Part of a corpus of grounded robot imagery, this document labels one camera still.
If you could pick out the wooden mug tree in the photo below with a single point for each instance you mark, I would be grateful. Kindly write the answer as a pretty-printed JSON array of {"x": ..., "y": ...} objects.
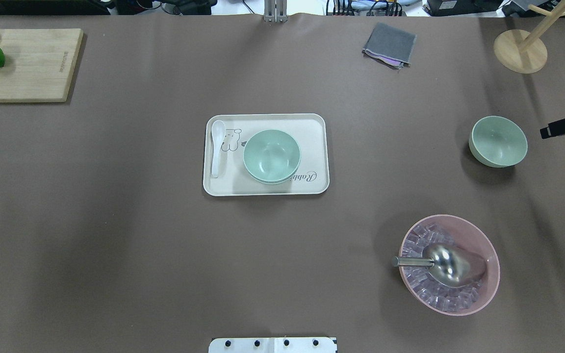
[{"x": 522, "y": 51}]

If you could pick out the bamboo cutting board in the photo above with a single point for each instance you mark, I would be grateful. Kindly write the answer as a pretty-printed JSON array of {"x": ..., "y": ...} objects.
[{"x": 40, "y": 64}]

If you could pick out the aluminium frame post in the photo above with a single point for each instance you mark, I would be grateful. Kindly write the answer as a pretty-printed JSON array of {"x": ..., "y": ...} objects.
[{"x": 275, "y": 11}]

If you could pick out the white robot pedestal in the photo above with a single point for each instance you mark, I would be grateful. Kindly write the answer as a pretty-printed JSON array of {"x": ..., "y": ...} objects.
[{"x": 274, "y": 345}]

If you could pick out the green bowl on tray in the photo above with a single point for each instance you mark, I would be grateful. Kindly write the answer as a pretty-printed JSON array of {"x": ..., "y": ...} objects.
[{"x": 271, "y": 176}]

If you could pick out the grey folded cloth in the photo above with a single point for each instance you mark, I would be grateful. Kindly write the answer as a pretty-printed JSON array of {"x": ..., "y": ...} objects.
[{"x": 390, "y": 45}]

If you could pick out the white ceramic spoon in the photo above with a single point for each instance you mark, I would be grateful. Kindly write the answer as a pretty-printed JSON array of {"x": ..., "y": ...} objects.
[{"x": 218, "y": 134}]

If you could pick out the metal ice scoop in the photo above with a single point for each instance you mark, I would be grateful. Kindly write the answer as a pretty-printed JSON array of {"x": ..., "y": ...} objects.
[{"x": 447, "y": 264}]

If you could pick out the beige serving tray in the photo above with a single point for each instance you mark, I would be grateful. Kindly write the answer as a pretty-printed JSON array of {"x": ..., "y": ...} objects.
[{"x": 309, "y": 130}]

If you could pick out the pink bowl with ice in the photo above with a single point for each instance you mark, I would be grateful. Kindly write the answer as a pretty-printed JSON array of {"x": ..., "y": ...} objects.
[{"x": 449, "y": 229}]

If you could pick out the green bowl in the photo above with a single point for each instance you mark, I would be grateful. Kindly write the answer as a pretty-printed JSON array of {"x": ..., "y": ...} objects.
[
  {"x": 271, "y": 176},
  {"x": 497, "y": 142},
  {"x": 272, "y": 149}
]

